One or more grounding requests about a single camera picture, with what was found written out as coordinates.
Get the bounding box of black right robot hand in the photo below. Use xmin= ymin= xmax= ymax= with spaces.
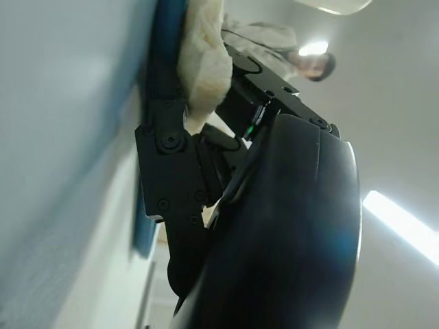
xmin=134 ymin=40 xmax=363 ymax=329

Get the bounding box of white bread slice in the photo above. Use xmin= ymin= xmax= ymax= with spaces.
xmin=176 ymin=0 xmax=234 ymax=133

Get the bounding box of blue plastic tray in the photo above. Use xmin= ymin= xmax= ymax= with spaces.
xmin=130 ymin=0 xmax=193 ymax=258

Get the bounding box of ceiling light panel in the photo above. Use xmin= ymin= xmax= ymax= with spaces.
xmin=298 ymin=40 xmax=330 ymax=58
xmin=294 ymin=0 xmax=373 ymax=16
xmin=363 ymin=190 xmax=439 ymax=267

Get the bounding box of person in black trousers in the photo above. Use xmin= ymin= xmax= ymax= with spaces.
xmin=221 ymin=21 xmax=337 ymax=83

